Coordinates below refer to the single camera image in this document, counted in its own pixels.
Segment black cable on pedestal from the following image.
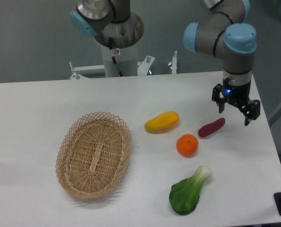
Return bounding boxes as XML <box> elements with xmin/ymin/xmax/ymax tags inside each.
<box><xmin>108</xmin><ymin>37</ymin><xmax>124</xmax><ymax>78</ymax></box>

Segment woven wicker basket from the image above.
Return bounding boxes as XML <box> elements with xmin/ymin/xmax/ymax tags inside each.
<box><xmin>55</xmin><ymin>112</ymin><xmax>132</xmax><ymax>199</ymax></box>

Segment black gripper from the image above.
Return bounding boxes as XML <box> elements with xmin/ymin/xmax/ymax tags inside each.
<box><xmin>211</xmin><ymin>73</ymin><xmax>261</xmax><ymax>126</ymax></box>

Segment purple sweet potato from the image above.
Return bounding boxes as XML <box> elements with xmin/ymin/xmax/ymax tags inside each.
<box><xmin>198</xmin><ymin>118</ymin><xmax>226</xmax><ymax>138</ymax></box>

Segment green bok choy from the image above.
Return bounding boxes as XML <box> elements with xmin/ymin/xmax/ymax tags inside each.
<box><xmin>169</xmin><ymin>166</ymin><xmax>212</xmax><ymax>215</ymax></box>

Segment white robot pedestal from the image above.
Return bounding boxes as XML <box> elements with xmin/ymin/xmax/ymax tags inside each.
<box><xmin>91</xmin><ymin>13</ymin><xmax>145</xmax><ymax>78</ymax></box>

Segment white metal base frame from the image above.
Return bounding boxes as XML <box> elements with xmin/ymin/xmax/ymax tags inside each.
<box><xmin>69</xmin><ymin>50</ymin><xmax>179</xmax><ymax>80</ymax></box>

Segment yellow mango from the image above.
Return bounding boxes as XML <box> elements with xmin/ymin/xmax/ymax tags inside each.
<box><xmin>144</xmin><ymin>111</ymin><xmax>180</xmax><ymax>132</ymax></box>

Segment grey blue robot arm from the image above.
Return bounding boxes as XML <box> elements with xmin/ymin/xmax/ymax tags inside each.
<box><xmin>70</xmin><ymin>0</ymin><xmax>260</xmax><ymax>124</ymax></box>

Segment orange tangerine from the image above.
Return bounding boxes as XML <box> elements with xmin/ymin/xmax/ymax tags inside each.
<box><xmin>176</xmin><ymin>134</ymin><xmax>199</xmax><ymax>157</ymax></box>

